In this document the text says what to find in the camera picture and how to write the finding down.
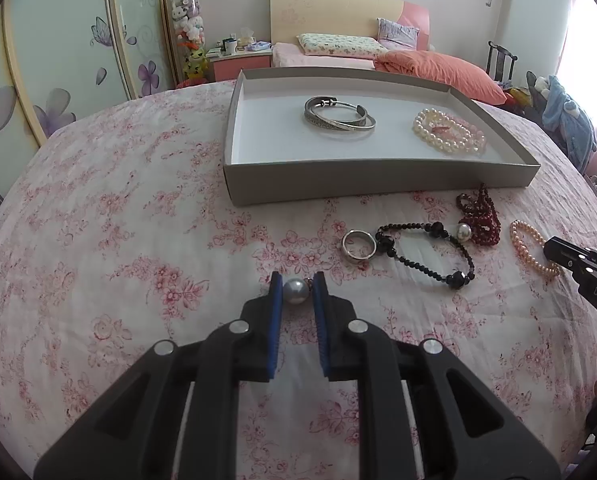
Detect pink pearl bracelet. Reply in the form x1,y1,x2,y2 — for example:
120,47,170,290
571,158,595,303
509,219,565,279

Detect beige and pink headboard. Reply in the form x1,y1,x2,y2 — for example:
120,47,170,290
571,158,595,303
269,0,430,50

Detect floral sliding wardrobe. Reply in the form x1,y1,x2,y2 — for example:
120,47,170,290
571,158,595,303
0,0,176,205

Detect black bead necklace with pearl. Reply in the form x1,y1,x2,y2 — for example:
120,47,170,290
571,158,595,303
374,220,477,292

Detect white pearl earring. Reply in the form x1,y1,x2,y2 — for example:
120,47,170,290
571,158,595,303
282,278,312,306

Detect pink floral tablecloth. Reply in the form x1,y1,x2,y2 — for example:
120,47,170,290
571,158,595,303
0,82,597,471

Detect white mug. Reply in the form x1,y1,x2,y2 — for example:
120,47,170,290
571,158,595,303
224,38,238,55

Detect lilac small pillow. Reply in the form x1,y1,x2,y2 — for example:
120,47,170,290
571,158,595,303
377,18,419,50

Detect floral white pillow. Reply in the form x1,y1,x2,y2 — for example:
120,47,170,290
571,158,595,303
296,34,387,60

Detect grey shallow cardboard tray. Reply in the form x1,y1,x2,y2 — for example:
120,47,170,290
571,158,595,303
222,67,539,206

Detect thin silver bangle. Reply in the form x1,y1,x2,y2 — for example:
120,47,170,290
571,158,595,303
305,106,378,134

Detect silver ring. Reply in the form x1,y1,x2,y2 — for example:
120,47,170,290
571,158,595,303
341,230,379,262

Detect dark red bead necklace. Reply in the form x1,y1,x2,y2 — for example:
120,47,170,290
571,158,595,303
455,182,502,248

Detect white pearl bracelet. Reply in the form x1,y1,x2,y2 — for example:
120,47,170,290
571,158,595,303
411,107,487,157

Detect blue plush toy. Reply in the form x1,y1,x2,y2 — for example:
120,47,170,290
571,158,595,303
541,76,597,174

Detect clear tube of plush toys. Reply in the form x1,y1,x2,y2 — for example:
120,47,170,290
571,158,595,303
167,0,207,84

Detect wide silver cuff bracelet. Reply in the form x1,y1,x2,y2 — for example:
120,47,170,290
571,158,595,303
304,95,370,131

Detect pink bedside table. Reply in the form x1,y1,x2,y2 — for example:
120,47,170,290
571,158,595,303
208,49,272,82

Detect bed with pink sheet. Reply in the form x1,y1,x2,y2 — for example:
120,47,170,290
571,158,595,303
271,42,375,70

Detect pink crystal bead bracelet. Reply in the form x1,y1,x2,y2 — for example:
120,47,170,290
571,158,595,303
430,114,487,149

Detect folded salmon duvet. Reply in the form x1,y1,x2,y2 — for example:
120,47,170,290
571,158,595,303
373,50,506,105

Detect dark wooden chair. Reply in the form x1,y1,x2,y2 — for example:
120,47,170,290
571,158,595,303
485,40,518,84

